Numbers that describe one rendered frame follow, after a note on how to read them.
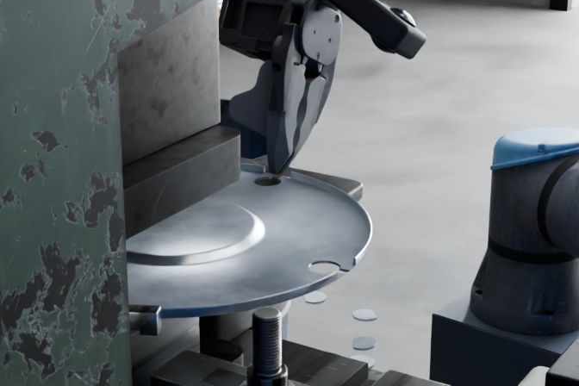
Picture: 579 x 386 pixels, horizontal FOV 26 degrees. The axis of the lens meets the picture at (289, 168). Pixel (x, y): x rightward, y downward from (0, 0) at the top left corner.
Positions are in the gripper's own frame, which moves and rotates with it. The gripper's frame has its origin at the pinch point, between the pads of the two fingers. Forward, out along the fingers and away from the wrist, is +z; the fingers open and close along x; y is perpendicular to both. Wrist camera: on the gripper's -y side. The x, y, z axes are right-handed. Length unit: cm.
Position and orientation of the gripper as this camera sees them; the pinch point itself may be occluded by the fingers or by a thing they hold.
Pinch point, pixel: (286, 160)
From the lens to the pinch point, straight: 104.2
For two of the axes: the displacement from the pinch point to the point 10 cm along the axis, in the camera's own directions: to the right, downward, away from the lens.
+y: -8.7, -1.6, 4.6
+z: -2.1, 9.8, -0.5
